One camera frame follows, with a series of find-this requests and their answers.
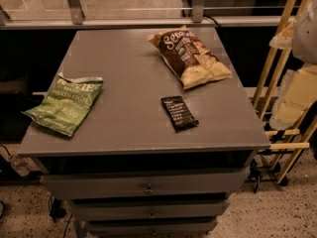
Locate wooden ladder rack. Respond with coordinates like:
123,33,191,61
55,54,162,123
252,0,317,186

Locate middle grey drawer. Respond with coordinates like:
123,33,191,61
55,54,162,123
71,199,229,221

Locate grey drawer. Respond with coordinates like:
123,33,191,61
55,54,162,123
71,199,229,221
87,219,217,236
41,168,249,199

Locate green jalapeno chip bag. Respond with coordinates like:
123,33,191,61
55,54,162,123
24,72,103,137

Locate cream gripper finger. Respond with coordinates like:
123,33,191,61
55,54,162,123
269,21,296,50

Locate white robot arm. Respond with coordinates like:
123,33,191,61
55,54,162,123
269,0,317,64

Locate black snack bar wrapper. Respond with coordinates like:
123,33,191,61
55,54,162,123
160,96,199,132

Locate top grey drawer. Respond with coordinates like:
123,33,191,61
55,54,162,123
41,168,249,199

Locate grey drawer cabinet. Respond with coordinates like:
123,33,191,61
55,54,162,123
19,30,269,225

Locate black power cable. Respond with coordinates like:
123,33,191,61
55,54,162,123
202,14,236,64

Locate black box on left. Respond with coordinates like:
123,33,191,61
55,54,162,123
0,92,44,143

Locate brown multigrain chip bag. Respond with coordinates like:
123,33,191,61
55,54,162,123
148,26,233,89

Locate bottom grey drawer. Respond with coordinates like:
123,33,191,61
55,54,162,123
87,219,217,236

